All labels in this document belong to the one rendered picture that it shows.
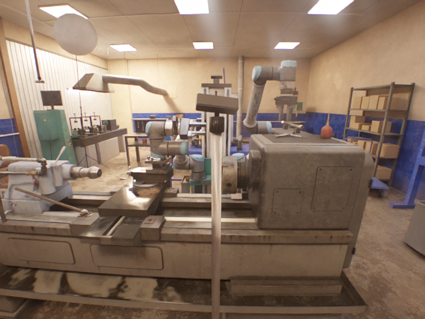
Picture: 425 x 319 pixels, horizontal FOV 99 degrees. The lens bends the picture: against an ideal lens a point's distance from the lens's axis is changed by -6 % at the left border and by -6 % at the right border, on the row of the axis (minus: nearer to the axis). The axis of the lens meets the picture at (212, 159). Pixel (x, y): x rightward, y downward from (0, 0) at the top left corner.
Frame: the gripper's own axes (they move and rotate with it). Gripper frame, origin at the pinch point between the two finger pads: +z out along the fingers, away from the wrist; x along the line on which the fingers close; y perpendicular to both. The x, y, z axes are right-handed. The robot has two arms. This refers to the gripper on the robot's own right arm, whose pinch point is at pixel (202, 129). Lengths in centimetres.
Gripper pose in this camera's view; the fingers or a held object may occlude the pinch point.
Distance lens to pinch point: 119.4
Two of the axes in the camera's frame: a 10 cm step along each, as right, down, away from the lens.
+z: 10.0, 0.1, -0.4
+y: 0.3, 5.6, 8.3
